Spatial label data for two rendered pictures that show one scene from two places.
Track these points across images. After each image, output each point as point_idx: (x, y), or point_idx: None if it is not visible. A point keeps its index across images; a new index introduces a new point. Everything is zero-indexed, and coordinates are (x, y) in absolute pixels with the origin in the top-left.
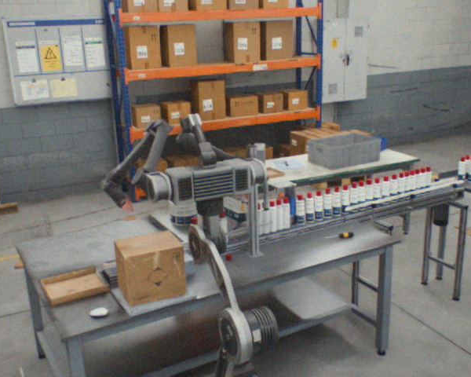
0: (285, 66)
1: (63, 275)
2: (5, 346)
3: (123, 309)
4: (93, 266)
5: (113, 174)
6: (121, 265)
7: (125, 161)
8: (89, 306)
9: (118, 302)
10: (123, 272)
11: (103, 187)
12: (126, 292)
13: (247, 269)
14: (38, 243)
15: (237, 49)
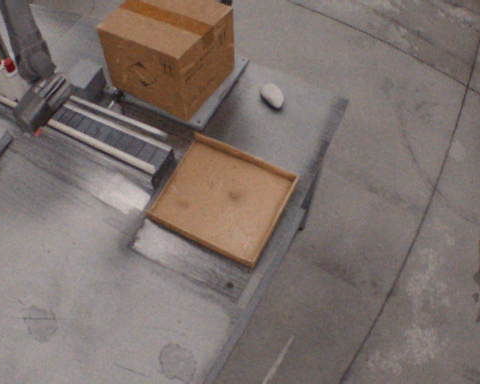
0: None
1: (208, 241)
2: None
3: (234, 84)
4: (126, 244)
5: (46, 45)
6: (213, 47)
7: (22, 9)
8: (260, 128)
9: (223, 101)
10: (223, 43)
11: (61, 90)
12: (230, 58)
13: (52, 39)
14: None
15: None
